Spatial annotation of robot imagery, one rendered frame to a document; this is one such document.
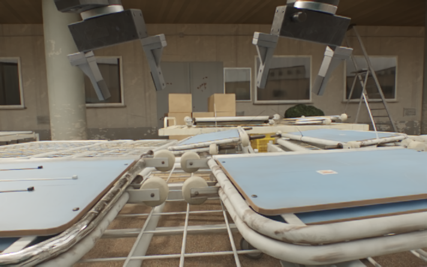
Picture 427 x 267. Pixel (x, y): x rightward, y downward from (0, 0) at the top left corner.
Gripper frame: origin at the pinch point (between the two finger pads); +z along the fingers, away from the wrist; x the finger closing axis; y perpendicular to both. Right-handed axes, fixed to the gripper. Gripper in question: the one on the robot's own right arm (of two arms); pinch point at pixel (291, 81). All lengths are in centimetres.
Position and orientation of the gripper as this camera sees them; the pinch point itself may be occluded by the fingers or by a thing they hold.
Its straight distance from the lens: 50.9
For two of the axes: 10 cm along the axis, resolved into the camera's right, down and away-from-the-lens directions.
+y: 1.1, 4.6, -8.8
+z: -1.5, 8.8, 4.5
